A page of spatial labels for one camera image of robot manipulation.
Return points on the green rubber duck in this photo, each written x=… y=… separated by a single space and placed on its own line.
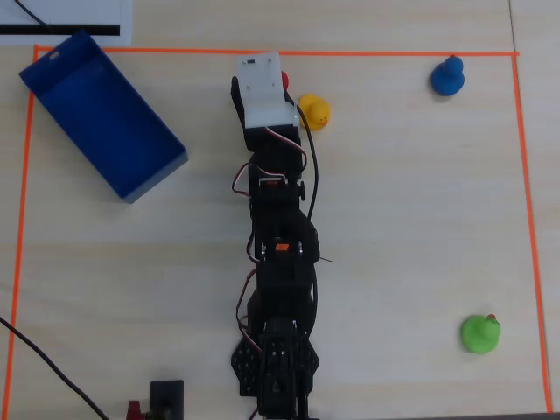
x=479 y=334

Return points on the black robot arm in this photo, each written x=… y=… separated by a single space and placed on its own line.
x=280 y=219

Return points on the black table clamp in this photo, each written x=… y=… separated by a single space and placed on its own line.
x=167 y=394

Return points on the orange tape strip beside ducks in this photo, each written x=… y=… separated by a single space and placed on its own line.
x=531 y=227

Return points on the orange tape strip beside box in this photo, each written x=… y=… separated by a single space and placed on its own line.
x=19 y=227

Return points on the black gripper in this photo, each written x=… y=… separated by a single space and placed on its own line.
x=236 y=97

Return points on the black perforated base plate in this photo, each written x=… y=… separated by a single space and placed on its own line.
x=242 y=363

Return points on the yellow rubber duck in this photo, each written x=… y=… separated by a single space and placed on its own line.
x=316 y=111

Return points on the long horizontal orange tape strip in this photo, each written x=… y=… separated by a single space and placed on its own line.
x=350 y=53

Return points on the red rubber duck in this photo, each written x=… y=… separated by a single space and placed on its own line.
x=284 y=80

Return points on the blue rectangular box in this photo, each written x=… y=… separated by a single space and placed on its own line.
x=102 y=116

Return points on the blue rubber duck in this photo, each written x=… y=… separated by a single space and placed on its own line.
x=447 y=79

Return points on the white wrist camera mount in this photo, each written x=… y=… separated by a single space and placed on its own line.
x=264 y=92

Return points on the white device with black stripe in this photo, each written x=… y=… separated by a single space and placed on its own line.
x=65 y=35

